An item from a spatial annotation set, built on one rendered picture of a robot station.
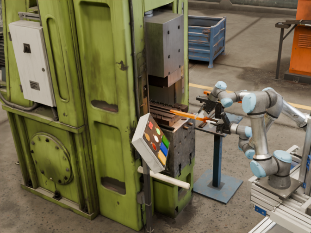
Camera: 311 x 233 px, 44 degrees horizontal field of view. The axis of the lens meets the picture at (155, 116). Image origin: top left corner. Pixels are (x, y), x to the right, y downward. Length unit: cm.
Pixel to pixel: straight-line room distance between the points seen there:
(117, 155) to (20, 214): 121
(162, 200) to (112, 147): 71
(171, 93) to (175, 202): 95
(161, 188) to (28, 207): 132
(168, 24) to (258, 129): 97
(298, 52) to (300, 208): 403
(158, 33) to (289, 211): 146
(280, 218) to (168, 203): 120
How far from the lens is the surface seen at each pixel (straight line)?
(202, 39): 681
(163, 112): 317
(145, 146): 246
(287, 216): 264
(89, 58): 295
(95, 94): 305
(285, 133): 498
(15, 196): 417
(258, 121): 247
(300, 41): 634
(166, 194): 347
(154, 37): 280
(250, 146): 284
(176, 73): 301
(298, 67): 647
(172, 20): 285
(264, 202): 283
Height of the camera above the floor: 245
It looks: 28 degrees down
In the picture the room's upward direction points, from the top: 3 degrees counter-clockwise
